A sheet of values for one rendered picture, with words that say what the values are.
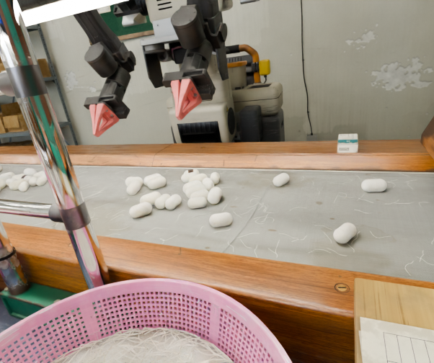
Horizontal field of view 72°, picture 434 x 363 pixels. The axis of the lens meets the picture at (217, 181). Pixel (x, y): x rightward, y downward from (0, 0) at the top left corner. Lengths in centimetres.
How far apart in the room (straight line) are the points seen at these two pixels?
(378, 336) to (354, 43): 234
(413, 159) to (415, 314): 38
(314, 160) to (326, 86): 192
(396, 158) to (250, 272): 38
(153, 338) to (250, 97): 117
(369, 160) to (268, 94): 82
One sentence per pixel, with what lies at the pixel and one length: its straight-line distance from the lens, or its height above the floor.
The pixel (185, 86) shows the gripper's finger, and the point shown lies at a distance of 64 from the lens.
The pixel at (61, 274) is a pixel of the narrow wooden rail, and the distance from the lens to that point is 43.
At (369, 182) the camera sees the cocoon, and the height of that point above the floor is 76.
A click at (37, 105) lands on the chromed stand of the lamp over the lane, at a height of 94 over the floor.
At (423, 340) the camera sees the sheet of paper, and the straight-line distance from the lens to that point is 25.
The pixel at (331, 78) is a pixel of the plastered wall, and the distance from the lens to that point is 249.
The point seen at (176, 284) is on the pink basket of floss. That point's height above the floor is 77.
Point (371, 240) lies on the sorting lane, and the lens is 40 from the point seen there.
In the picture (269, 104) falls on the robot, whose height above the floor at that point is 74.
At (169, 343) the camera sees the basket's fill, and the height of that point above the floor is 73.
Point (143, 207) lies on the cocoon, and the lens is 48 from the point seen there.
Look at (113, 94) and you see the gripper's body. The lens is 82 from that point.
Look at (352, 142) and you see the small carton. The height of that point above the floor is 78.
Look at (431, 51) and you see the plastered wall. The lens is 259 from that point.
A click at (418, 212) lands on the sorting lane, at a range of 47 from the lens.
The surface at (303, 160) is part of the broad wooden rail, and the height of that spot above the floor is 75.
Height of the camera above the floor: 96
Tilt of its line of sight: 22 degrees down
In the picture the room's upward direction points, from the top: 8 degrees counter-clockwise
